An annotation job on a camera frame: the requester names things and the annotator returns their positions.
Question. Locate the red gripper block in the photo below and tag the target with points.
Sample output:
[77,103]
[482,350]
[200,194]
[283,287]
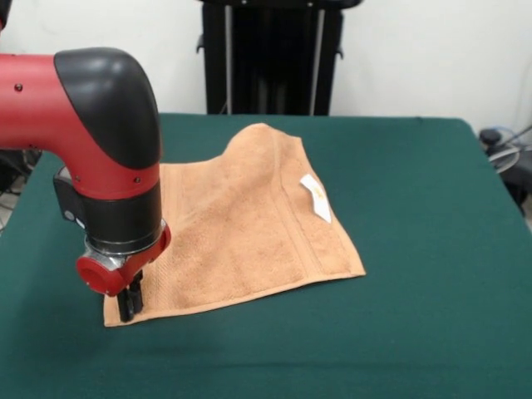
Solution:
[104,274]

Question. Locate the tan terry towel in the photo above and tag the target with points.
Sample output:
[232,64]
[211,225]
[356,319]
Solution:
[249,228]

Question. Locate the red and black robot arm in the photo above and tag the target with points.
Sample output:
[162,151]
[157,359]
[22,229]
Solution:
[83,124]

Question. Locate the dark green table cloth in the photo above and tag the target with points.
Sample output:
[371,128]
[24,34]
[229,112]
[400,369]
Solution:
[332,332]

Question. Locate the black pedestal column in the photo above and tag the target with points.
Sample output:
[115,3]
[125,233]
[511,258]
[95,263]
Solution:
[270,58]

